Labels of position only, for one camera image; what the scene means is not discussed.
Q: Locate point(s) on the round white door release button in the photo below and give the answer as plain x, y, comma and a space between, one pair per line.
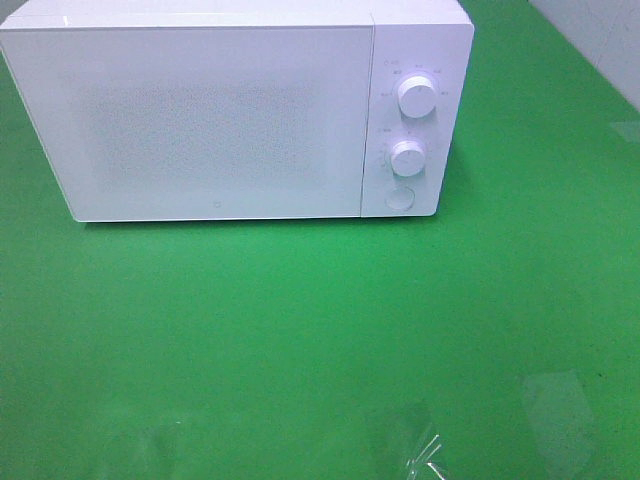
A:
400, 198

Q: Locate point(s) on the white microwave knob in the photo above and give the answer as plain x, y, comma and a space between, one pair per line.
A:
408, 158
416, 96

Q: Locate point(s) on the white microwave door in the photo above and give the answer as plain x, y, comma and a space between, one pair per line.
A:
195, 123

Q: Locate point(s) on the white microwave oven body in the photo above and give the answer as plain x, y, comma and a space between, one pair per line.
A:
409, 37

